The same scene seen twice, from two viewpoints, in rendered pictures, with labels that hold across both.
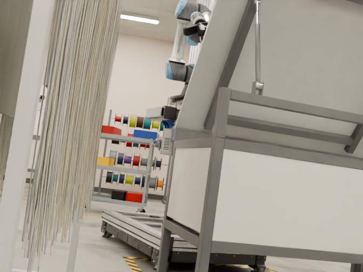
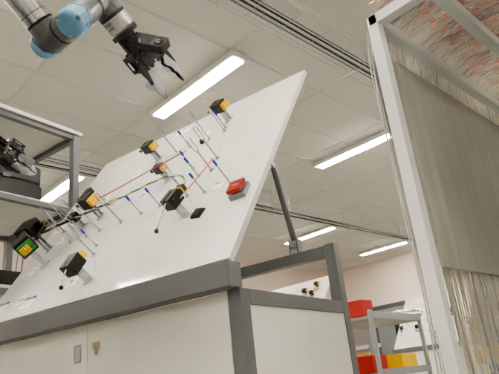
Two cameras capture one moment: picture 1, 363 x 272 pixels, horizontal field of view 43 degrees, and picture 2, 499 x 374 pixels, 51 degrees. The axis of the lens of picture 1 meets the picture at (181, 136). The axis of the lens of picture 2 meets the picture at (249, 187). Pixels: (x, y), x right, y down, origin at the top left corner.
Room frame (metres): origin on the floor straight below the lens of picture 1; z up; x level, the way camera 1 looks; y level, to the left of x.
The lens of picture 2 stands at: (3.16, 1.06, 0.57)
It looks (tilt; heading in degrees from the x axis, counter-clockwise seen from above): 21 degrees up; 230
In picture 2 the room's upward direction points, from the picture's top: 6 degrees counter-clockwise
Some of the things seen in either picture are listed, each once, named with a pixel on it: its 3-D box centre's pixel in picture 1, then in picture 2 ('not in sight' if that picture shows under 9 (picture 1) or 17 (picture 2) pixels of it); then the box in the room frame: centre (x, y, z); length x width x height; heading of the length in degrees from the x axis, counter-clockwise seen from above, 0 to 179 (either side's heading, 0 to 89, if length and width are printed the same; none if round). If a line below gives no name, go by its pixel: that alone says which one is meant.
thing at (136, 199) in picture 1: (121, 171); not in sight; (5.88, 0.69, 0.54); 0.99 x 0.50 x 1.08; 89
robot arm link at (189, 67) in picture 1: (193, 74); not in sight; (3.20, -0.02, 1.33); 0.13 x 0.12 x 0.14; 103
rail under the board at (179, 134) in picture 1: (276, 150); (83, 312); (2.55, -0.53, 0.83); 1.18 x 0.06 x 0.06; 106
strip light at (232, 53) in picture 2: not in sight; (194, 87); (0.73, -2.51, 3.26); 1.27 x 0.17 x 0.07; 96
